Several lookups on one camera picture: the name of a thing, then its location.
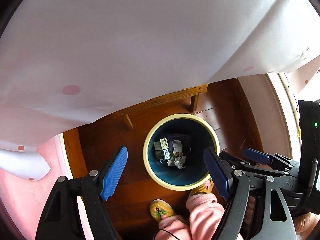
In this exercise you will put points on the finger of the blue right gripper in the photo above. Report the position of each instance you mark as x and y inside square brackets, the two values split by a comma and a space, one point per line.
[258, 157]
[231, 163]

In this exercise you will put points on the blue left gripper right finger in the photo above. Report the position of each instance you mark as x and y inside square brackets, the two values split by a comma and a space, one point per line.
[219, 173]

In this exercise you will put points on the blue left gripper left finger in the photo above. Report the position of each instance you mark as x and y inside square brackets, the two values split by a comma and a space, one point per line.
[111, 173]

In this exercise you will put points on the white paper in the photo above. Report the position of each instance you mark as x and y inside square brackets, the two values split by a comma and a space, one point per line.
[177, 161]

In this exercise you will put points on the purple plastic bag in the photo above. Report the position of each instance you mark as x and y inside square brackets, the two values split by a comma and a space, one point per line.
[185, 141]

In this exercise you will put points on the round cream trash bin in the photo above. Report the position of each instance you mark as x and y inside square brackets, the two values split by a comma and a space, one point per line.
[195, 172]

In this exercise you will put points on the person's right hand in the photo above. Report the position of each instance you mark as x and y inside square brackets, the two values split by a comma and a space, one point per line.
[305, 224]

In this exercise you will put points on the right yellow embroidered slipper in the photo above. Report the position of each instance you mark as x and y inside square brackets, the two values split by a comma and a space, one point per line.
[206, 187]

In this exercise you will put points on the yellow embroidered slipper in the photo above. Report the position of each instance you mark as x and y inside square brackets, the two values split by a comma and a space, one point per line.
[206, 187]
[160, 210]

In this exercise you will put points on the pink trouser legs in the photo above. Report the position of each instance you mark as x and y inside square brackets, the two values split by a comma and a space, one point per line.
[205, 214]

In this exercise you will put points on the dark green carton box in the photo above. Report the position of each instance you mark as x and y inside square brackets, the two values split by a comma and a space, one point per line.
[159, 151]

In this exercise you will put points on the left yellow embroidered slipper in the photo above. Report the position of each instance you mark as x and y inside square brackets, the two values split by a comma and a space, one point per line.
[160, 210]

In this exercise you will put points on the white green medicine box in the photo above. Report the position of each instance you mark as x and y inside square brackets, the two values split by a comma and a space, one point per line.
[165, 148]

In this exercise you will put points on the cartoon patterned tablecloth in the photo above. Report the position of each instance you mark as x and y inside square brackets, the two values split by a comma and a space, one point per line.
[65, 63]

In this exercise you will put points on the wooden table frame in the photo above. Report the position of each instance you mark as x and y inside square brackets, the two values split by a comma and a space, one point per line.
[193, 93]

